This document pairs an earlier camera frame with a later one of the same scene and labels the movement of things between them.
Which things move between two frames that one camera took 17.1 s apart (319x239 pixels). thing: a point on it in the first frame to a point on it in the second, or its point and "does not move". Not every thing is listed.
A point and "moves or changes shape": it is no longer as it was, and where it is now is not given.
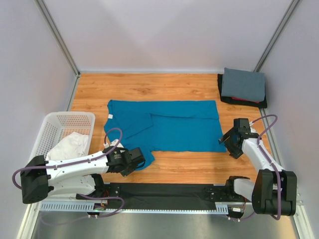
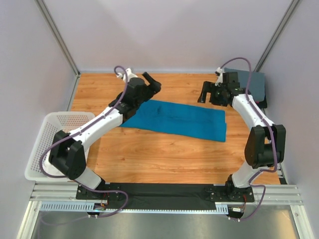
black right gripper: [235, 153] to [208, 87]
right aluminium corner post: [276, 34] does not move
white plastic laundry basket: [56, 125] does not move
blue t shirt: [148, 126] moves or changes shape
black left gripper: [128, 171] to [154, 87]
